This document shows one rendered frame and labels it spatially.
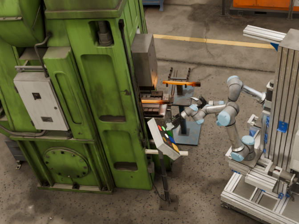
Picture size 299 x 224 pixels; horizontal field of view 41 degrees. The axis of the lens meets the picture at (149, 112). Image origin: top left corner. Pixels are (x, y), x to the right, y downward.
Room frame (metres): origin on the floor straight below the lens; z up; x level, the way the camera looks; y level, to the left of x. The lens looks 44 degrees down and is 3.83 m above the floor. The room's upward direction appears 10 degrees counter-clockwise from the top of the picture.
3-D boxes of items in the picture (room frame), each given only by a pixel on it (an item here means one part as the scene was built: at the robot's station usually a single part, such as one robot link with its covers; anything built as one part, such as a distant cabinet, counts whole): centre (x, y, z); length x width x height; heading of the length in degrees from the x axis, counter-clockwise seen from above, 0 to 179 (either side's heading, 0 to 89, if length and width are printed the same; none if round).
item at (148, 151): (2.67, -0.11, 0.62); 0.44 x 0.05 x 0.05; 73
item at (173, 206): (2.47, -0.03, 0.05); 0.22 x 0.22 x 0.09; 73
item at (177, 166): (3.01, -0.17, 0.01); 0.58 x 0.39 x 0.01; 163
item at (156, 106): (3.09, 0.08, 0.96); 0.42 x 0.20 x 0.09; 73
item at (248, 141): (2.30, -0.83, 0.98); 0.13 x 0.12 x 0.14; 131
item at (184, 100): (3.46, -0.40, 0.69); 0.40 x 0.30 x 0.02; 160
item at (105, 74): (2.86, 0.31, 1.15); 0.44 x 0.26 x 2.30; 73
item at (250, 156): (2.30, -0.84, 0.87); 0.15 x 0.15 x 0.10
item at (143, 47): (3.13, 0.07, 1.56); 0.42 x 0.39 x 0.40; 73
